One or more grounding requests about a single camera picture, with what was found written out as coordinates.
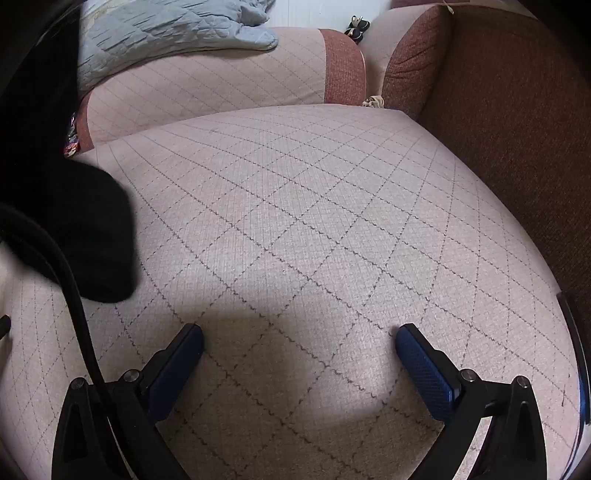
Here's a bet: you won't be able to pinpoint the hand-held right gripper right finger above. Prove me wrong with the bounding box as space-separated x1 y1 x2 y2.
394 323 548 480

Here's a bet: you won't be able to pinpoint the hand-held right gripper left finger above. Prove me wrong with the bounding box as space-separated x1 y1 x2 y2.
52 323 205 480

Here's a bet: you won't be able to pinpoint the black pants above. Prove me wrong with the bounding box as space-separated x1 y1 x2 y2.
0 46 138 304

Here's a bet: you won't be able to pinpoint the pink and brown quilted sofa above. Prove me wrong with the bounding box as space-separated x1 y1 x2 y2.
0 0 591 480

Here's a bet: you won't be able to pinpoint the red blue printed packet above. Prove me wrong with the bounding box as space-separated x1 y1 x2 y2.
62 111 81 158

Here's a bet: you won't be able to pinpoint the blue-grey quilted blanket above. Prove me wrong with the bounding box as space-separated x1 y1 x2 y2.
76 0 279 93

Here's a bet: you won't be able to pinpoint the black cable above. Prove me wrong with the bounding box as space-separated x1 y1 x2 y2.
0 203 125 462

